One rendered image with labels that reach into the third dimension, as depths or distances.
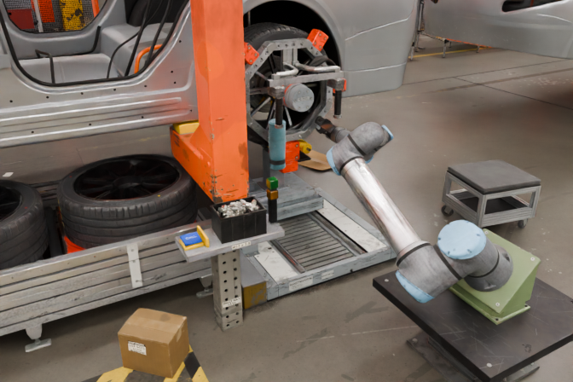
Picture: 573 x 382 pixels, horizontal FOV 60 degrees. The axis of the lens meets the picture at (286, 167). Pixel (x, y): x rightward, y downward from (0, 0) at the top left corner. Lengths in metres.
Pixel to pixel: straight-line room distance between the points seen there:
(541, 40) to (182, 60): 3.02
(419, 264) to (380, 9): 1.64
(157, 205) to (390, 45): 1.66
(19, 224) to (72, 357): 0.59
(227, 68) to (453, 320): 1.28
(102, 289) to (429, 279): 1.35
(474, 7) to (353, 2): 2.03
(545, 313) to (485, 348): 0.34
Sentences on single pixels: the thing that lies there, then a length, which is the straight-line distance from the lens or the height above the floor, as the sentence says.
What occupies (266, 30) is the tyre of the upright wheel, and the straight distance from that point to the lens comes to 2.64.
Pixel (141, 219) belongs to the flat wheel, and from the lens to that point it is 2.33.
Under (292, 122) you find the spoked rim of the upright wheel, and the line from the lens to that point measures 2.88.
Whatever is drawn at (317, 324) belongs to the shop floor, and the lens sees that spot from 2.34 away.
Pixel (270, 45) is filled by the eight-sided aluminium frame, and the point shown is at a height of 1.11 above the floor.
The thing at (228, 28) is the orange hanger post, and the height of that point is 1.26.
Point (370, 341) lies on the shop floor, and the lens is 2.29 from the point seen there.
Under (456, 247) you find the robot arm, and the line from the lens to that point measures 1.83.
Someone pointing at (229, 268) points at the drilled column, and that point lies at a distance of 2.14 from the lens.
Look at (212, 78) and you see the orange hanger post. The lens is 2.00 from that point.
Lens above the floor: 1.53
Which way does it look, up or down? 23 degrees down
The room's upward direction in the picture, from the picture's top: straight up
